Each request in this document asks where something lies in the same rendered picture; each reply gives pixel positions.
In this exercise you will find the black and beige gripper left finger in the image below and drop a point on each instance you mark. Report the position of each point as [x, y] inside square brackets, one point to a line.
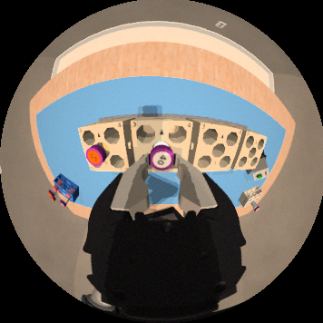
[125, 195]

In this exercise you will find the clear graduated tube with yellow liquid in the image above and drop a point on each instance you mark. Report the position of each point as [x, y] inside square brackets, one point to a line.
[97, 153]

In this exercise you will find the beige control box with green button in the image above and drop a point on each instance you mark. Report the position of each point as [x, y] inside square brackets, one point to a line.
[262, 169]

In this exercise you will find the dark blue tube rack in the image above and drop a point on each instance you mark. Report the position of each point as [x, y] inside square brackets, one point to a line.
[69, 185]

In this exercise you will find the blue bench mat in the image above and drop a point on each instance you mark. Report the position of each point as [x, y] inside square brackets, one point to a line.
[58, 123]

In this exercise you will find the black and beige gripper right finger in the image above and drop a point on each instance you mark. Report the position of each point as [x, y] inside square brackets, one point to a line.
[199, 192]

